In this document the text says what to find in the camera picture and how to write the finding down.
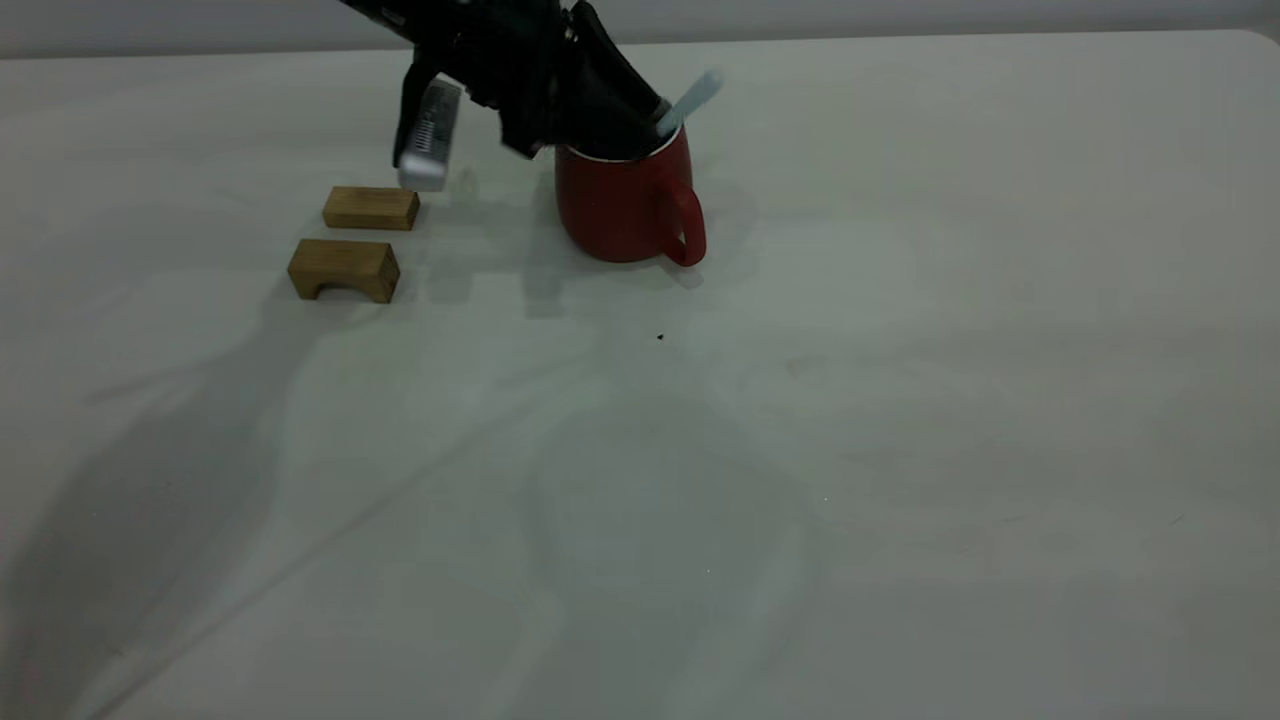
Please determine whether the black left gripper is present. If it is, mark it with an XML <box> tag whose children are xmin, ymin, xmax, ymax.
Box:
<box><xmin>420</xmin><ymin>0</ymin><xmax>669</xmax><ymax>161</ymax></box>

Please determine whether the spoon with white handle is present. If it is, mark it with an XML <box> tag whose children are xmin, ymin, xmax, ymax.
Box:
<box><xmin>655</xmin><ymin>70</ymin><xmax>725</xmax><ymax>138</ymax></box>

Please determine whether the red ceramic mug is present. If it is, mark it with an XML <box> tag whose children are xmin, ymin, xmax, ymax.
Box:
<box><xmin>555</xmin><ymin>125</ymin><xmax>707</xmax><ymax>268</ymax></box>

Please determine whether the flat wooden block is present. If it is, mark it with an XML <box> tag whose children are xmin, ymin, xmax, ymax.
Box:
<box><xmin>322</xmin><ymin>186</ymin><xmax>421</xmax><ymax>232</ymax></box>

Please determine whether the arched wooden block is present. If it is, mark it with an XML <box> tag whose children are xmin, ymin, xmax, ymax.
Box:
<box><xmin>288</xmin><ymin>238</ymin><xmax>401</xmax><ymax>304</ymax></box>

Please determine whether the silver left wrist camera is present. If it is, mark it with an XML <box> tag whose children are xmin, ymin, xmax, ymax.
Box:
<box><xmin>392</xmin><ymin>50</ymin><xmax>466</xmax><ymax>193</ymax></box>

